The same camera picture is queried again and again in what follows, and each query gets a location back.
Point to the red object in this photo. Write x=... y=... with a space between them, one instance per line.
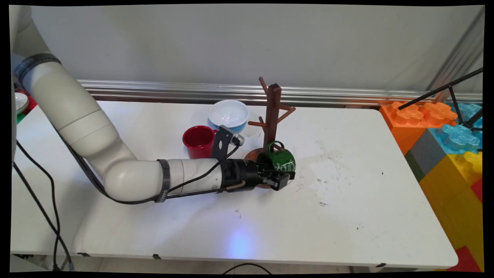
x=31 y=102

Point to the white bowl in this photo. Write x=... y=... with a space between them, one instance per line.
x=20 y=102

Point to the dark green foam block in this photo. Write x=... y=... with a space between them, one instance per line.
x=415 y=168

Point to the green ceramic mug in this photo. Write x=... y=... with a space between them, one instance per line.
x=283 y=160

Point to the aluminium wall rail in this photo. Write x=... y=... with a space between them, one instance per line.
x=231 y=92

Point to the black tripod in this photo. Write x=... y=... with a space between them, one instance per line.
x=432 y=92

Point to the yellow foam block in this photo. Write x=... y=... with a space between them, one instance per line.
x=463 y=227
x=444 y=181

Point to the light blue bowl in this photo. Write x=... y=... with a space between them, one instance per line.
x=227 y=112

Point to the orange foam block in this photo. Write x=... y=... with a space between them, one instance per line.
x=405 y=127

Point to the red ceramic mug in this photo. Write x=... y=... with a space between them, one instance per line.
x=198 y=141

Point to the large red foam block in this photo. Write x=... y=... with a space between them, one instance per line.
x=477 y=189

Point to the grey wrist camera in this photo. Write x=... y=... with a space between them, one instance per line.
x=238 y=139

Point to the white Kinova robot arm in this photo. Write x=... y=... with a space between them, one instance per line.
x=77 y=112

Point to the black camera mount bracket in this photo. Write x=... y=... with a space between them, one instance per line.
x=220 y=144

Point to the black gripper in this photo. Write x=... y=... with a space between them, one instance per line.
x=241 y=173

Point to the brown wooden mug tree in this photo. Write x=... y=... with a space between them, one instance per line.
x=273 y=116

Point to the green object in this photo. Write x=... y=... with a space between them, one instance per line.
x=19 y=117

